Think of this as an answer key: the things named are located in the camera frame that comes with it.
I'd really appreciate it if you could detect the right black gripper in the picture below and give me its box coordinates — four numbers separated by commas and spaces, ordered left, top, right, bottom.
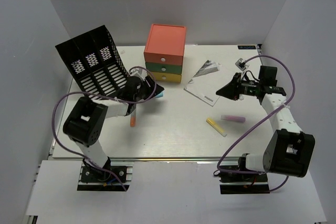
216, 72, 262, 101

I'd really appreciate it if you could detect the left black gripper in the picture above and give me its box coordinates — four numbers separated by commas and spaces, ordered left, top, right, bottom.
134, 76, 164, 102

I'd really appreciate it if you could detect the blue pastel highlighter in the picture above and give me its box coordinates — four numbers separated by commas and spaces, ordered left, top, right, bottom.
155, 92, 164, 99

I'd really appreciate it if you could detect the white booklet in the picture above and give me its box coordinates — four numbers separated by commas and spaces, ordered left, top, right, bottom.
184, 60, 228, 106

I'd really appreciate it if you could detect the green drawer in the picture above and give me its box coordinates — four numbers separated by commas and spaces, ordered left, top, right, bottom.
145, 62, 182, 74

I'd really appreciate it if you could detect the lilac pastel highlighter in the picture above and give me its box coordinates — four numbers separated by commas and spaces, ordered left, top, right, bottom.
220, 115, 246, 123

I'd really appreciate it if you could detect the coral top drawer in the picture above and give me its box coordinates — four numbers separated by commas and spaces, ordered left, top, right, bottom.
144, 52, 183, 66

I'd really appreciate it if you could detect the yellow pastel highlighter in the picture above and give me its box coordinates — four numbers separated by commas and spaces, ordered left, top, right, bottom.
206, 118, 227, 137

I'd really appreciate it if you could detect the orange pastel highlighter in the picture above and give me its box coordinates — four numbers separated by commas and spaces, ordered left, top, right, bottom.
130, 110, 136, 127

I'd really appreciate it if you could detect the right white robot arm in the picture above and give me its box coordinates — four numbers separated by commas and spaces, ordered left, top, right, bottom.
216, 66, 315, 182

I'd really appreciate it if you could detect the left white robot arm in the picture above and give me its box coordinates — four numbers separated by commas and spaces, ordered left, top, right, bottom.
63, 76, 164, 182

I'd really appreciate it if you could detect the blue table label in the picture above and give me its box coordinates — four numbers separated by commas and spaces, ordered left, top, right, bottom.
237, 45, 256, 50

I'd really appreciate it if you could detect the black file organizer rack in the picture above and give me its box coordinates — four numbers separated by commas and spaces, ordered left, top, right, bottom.
55, 25, 135, 101

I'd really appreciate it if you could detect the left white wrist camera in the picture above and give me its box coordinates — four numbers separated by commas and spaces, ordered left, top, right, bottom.
130, 68, 146, 81

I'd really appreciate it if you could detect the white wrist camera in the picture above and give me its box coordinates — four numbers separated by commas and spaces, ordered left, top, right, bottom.
235, 58, 249, 72
130, 68, 146, 81

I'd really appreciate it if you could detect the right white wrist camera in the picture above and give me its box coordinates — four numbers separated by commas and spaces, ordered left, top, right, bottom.
235, 58, 249, 72

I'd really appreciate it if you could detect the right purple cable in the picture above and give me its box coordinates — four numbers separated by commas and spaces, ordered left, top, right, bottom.
216, 55, 296, 193

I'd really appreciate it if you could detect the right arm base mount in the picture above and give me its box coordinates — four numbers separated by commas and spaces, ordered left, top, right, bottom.
213, 169, 270, 195

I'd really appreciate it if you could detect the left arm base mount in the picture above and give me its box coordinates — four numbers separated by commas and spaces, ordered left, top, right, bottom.
77, 162, 133, 192

